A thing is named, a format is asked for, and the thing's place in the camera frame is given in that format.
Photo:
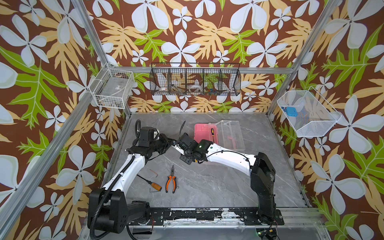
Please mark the thin black yellow screwdriver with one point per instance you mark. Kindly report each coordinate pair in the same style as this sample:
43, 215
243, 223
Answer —
213, 135

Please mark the pink plastic tool box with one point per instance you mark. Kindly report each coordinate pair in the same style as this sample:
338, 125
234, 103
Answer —
227, 134

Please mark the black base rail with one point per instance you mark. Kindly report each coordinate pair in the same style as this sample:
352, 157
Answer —
248, 215

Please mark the orange handled pliers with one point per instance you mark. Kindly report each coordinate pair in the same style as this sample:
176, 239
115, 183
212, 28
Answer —
171, 179

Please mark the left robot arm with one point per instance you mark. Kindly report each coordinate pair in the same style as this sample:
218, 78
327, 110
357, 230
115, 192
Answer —
109, 211

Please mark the white wire basket right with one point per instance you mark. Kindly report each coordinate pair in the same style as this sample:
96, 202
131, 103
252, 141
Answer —
316, 116

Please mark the orange handled screwdriver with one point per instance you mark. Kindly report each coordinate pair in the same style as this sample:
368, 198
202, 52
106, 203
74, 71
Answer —
153, 185

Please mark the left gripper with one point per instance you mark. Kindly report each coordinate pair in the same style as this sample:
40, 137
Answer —
168, 144

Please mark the white wire basket left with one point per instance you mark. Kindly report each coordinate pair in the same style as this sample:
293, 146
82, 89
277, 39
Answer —
111, 88

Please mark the aluminium frame post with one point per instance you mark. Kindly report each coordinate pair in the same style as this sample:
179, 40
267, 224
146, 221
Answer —
95, 41

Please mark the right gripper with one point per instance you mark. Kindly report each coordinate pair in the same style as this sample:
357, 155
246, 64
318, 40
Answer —
186, 147

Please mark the blue object in basket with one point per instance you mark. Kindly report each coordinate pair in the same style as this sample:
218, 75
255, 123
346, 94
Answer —
291, 112

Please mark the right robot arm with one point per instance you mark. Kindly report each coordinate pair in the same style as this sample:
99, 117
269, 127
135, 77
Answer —
258, 167

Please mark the black wire basket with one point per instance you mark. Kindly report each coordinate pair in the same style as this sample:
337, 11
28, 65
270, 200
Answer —
210, 79

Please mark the white wire basket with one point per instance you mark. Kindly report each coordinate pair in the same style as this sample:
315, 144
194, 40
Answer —
316, 116
111, 88

